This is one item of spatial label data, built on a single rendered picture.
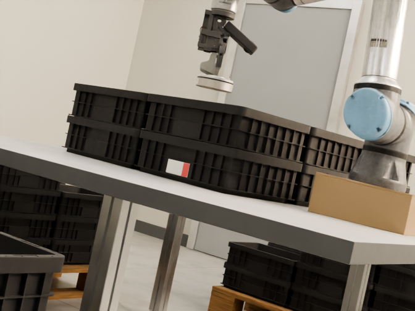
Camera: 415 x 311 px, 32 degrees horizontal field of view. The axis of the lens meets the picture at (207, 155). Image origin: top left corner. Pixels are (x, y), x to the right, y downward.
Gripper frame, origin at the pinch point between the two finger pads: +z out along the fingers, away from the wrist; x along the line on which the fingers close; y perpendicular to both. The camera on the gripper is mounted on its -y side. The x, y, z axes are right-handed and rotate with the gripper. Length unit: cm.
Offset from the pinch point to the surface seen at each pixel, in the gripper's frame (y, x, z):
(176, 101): 9.8, 4.2, 7.8
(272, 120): -16.6, 15.0, 8.0
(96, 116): 34.7, -23.1, 16.1
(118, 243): 14, 47, 44
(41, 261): 21, 101, 41
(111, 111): 29.7, -17.8, 13.9
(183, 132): 5.9, 7.8, 16.1
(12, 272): 24, 105, 42
